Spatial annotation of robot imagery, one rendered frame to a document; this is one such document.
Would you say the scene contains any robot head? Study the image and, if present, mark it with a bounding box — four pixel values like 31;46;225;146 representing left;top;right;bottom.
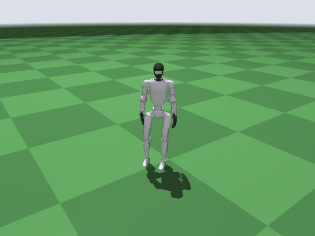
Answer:
154;63;164;81

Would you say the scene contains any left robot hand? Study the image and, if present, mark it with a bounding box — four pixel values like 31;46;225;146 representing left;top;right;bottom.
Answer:
171;114;177;128

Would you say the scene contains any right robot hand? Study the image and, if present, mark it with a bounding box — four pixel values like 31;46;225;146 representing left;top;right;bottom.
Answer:
140;112;144;125

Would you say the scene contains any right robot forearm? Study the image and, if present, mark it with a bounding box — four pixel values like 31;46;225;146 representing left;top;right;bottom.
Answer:
139;101;146;114

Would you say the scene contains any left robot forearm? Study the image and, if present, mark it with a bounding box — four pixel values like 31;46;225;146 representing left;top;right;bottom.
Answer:
171;98;177;115

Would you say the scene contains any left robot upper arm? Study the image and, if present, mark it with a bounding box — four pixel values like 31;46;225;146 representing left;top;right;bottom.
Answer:
167;80;176;103

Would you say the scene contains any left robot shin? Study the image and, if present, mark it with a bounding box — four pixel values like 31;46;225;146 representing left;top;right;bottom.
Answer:
161;138;169;162

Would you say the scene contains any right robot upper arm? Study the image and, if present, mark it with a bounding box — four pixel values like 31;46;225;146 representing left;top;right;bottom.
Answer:
140;80;150;102

